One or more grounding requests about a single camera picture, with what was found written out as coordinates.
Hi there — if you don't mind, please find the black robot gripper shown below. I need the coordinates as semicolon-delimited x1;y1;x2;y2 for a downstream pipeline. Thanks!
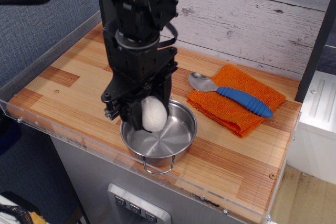
101;22;177;131

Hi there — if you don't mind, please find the white plush egg black band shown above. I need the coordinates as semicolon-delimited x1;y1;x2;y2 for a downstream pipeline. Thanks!
141;96;167;132

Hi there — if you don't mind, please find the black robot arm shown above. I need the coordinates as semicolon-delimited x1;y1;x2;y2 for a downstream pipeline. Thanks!
101;0;178;132

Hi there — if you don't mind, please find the stainless steel pot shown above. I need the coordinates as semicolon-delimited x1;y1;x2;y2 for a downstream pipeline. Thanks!
120;99;197;175

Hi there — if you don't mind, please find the orange folded cloth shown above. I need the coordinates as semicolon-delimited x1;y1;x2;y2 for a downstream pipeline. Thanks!
187;65;286;137

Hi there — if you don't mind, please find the silver cabinet button panel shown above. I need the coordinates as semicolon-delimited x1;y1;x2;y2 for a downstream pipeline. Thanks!
107;183;172;223

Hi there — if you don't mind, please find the white aluminium block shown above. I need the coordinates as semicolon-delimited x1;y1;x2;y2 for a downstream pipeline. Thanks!
287;71;335;184

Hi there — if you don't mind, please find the blue handled metal spoon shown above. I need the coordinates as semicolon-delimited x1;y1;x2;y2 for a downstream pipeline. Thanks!
188;72;273;118

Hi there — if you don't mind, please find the clear acrylic guard rail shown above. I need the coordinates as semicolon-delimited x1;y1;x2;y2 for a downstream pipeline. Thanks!
2;13;301;223

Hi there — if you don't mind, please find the black vertical post right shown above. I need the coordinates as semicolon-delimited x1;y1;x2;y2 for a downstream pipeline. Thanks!
295;0;335;103

